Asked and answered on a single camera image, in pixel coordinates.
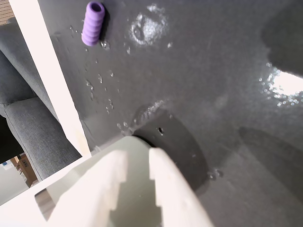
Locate grey fabric sofa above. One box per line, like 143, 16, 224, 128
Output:
0, 17, 82, 182

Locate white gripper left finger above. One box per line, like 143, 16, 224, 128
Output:
46, 150, 129, 227

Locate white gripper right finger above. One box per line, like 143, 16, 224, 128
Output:
149, 148, 214, 227

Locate dark grey table mat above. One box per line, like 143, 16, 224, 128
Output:
37, 0, 303, 227

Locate brown cardboard box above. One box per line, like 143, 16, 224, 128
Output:
10, 153, 39, 188

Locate pale green steel cup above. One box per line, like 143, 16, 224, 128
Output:
34, 135, 164, 227

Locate purple ribbed pen grip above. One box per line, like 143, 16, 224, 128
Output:
81, 1, 105, 46

